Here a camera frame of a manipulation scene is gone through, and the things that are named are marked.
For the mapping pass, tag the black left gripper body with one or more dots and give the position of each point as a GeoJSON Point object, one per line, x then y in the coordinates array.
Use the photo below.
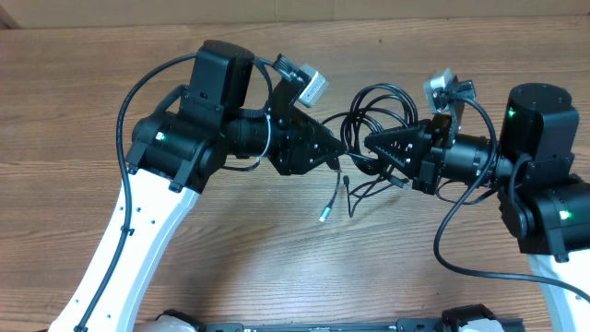
{"type": "Point", "coordinates": [288, 145]}

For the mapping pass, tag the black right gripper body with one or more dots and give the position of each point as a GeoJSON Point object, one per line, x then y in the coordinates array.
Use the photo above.
{"type": "Point", "coordinates": [429, 180]}

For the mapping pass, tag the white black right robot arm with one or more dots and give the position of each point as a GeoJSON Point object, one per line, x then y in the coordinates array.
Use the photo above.
{"type": "Point", "coordinates": [527, 164]}

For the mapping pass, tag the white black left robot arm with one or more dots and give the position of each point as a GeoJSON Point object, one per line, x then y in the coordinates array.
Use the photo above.
{"type": "Point", "coordinates": [235, 104]}

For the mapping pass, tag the brown cardboard backboard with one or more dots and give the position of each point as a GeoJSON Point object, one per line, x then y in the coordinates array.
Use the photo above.
{"type": "Point", "coordinates": [52, 14]}

